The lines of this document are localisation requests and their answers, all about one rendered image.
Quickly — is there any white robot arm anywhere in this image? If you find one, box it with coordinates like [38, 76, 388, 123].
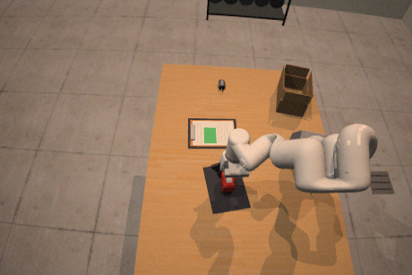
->
[224, 124, 378, 193]

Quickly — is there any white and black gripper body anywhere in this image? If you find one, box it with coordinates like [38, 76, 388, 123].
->
[219, 151, 228, 172]

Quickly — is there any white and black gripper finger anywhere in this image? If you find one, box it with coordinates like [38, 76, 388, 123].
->
[211, 162, 222, 178]

